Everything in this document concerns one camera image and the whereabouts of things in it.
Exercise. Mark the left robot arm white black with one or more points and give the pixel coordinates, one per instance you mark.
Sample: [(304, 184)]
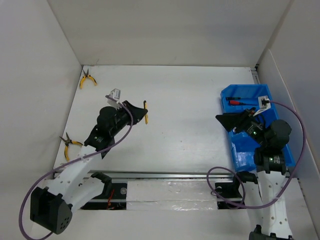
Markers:
[(53, 206)]

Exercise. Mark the green black precision screwdriver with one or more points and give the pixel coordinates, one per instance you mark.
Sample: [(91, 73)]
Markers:
[(233, 98)]

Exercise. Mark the metal mounting rail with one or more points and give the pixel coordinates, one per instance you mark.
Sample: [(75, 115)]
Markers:
[(161, 186)]

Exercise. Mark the red handled screwdriver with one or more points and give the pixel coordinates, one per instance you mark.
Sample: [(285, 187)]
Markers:
[(238, 103)]

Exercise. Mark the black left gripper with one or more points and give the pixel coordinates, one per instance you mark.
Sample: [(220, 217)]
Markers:
[(138, 113)]

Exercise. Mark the blue plastic compartment bin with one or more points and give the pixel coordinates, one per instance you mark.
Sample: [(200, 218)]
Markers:
[(246, 154)]

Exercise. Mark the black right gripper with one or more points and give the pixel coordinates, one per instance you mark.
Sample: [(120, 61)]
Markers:
[(229, 120)]

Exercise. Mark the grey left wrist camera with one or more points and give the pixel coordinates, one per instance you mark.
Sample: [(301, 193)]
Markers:
[(114, 96)]

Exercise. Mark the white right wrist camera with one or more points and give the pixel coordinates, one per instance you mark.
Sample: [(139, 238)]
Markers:
[(264, 103)]

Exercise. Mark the yellow pliers near left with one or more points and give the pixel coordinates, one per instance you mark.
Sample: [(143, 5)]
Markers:
[(67, 142)]

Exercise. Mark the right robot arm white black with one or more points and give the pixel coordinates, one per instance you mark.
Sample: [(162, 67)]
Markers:
[(262, 189)]

